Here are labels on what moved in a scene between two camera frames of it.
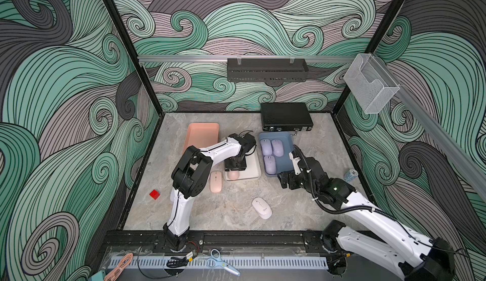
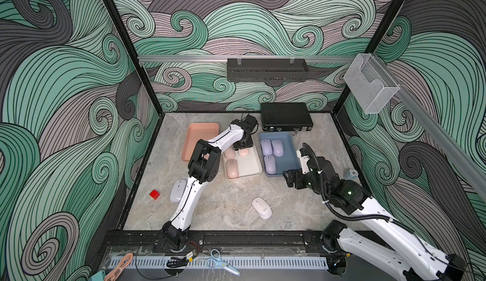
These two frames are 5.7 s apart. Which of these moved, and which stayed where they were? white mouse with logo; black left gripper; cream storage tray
Moved: black left gripper
Stayed: cream storage tray; white mouse with logo
